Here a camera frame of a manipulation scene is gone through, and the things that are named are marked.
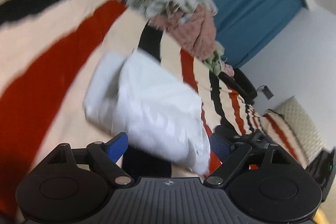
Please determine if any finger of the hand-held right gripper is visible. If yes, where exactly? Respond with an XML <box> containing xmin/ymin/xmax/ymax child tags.
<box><xmin>233</xmin><ymin>132</ymin><xmax>269</xmax><ymax>148</ymax></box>

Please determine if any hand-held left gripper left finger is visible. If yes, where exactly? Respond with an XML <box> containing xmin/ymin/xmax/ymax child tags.
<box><xmin>47</xmin><ymin>132</ymin><xmax>135</xmax><ymax>186</ymax></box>

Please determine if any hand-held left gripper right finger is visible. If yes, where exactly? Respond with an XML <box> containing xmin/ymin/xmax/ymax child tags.
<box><xmin>203</xmin><ymin>133</ymin><xmax>290</xmax><ymax>186</ymax></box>

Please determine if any white t-shirt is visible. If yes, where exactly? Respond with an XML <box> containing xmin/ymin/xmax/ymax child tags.
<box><xmin>83</xmin><ymin>49</ymin><xmax>212</xmax><ymax>177</ymax></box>

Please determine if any pile of crumpled clothes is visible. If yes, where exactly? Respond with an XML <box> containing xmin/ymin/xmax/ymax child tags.
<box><xmin>148</xmin><ymin>0</ymin><xmax>218</xmax><ymax>60</ymax></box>

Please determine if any dark hanging tag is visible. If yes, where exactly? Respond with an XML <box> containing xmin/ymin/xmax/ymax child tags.
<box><xmin>259</xmin><ymin>85</ymin><xmax>274</xmax><ymax>100</ymax></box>

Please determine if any cream quilted pillow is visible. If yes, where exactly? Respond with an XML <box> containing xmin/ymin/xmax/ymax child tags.
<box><xmin>273</xmin><ymin>96</ymin><xmax>335</xmax><ymax>161</ymax></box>

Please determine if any black cushion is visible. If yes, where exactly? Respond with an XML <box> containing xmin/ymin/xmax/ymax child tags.
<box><xmin>219</xmin><ymin>68</ymin><xmax>258</xmax><ymax>102</ymax></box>

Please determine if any small pink cloth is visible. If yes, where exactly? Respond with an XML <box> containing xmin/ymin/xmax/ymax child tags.
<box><xmin>224</xmin><ymin>63</ymin><xmax>236</xmax><ymax>77</ymax></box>

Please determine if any olive green cloth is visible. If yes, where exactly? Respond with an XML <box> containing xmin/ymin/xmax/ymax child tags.
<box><xmin>206</xmin><ymin>42</ymin><xmax>225</xmax><ymax>75</ymax></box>

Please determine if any striped blanket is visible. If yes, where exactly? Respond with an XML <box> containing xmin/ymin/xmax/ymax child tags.
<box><xmin>0</xmin><ymin>0</ymin><xmax>310</xmax><ymax>219</ymax></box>

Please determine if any wide blue curtain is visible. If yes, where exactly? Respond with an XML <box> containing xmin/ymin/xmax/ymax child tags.
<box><xmin>181</xmin><ymin>0</ymin><xmax>307</xmax><ymax>68</ymax></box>

